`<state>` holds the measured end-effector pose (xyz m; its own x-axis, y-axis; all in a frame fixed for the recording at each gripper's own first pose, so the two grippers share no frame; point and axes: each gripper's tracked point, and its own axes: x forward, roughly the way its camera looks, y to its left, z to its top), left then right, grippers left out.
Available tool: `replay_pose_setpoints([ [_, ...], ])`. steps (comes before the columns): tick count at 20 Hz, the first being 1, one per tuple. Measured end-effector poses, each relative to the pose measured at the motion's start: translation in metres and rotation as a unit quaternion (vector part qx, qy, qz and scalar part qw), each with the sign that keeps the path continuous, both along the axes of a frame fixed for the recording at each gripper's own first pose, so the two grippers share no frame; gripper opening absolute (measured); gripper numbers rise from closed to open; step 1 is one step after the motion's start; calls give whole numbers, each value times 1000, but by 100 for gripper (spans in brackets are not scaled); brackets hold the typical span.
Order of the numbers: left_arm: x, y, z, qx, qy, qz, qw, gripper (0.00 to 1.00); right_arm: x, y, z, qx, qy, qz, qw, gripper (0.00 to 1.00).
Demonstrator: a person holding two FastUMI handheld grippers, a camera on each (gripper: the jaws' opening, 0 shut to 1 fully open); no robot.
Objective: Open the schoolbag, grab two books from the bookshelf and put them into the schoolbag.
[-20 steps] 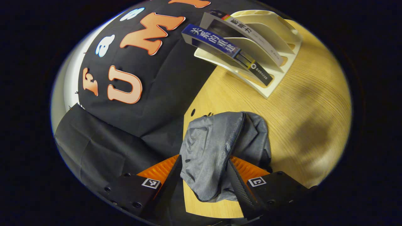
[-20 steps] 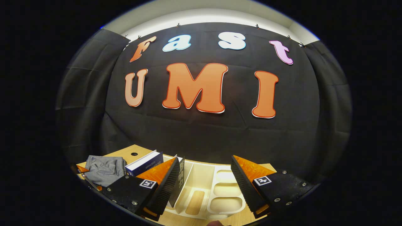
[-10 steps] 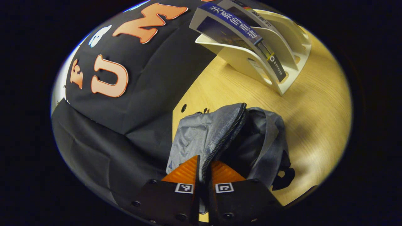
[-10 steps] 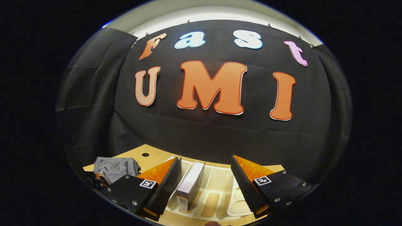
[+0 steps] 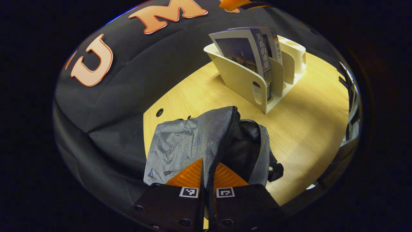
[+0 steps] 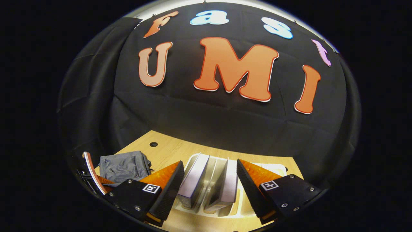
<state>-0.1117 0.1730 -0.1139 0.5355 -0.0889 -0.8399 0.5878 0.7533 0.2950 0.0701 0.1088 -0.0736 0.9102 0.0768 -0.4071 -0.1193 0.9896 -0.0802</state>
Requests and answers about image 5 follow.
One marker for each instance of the blue cover book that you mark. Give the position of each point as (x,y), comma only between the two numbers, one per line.
(238,51)

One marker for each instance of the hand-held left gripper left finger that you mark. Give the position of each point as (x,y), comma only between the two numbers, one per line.
(170,206)

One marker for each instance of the grey schoolbag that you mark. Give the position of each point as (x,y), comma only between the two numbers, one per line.
(173,145)

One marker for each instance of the black backdrop cloth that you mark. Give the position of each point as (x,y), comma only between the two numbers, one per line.
(128,80)

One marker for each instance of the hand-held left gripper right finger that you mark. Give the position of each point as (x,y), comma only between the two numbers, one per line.
(244,206)

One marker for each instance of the white bookshelf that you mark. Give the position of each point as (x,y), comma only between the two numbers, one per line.
(238,80)

